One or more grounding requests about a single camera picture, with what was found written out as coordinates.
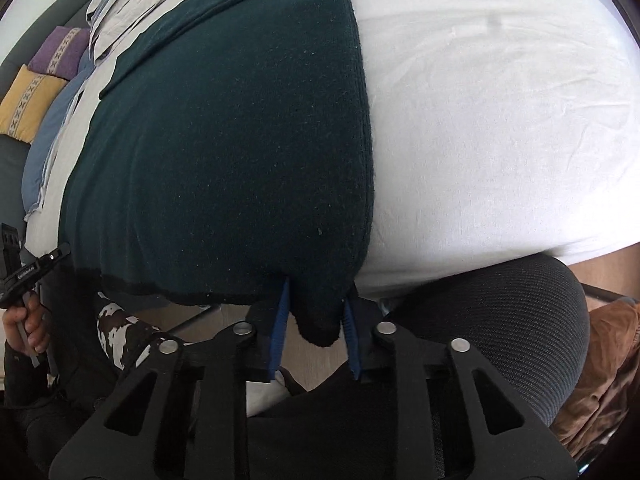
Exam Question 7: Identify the dark grey office chair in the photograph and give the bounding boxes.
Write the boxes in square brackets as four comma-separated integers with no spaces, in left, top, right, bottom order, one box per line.
[386,254,590,425]

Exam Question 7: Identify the yellow patterned cushion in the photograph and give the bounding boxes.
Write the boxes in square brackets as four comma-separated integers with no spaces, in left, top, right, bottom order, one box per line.
[0,65,67,144]

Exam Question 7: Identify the purple patterned cushion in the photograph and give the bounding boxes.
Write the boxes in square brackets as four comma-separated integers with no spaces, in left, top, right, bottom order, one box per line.
[27,26,90,80]

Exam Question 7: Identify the dark green knit sweater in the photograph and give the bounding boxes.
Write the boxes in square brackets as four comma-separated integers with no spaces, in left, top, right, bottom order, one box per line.
[58,0,373,347]

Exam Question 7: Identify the brown crumpled cloth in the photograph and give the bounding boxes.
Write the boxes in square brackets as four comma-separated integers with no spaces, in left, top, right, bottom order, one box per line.
[551,299,639,460]

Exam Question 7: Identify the person's left hand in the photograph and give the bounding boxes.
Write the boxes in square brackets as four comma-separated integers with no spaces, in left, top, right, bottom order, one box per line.
[2,292,50,356]

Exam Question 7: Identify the blue pillow with beige border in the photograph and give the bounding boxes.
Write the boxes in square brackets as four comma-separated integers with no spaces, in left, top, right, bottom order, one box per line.
[21,53,94,214]

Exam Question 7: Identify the black white patterned sleeve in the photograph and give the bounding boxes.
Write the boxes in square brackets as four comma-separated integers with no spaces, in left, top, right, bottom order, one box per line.
[91,292,191,375]

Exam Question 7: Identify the white bed sheet mattress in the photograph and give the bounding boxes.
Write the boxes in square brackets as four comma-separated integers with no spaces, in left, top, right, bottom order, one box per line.
[26,0,639,297]

